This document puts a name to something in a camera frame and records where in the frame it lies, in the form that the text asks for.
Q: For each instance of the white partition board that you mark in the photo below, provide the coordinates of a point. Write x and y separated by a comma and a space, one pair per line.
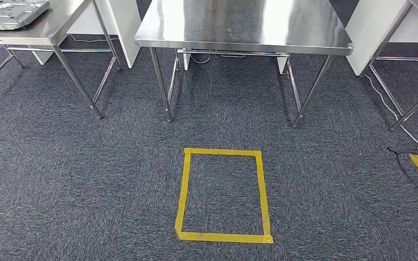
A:
43, 57
126, 28
411, 32
367, 32

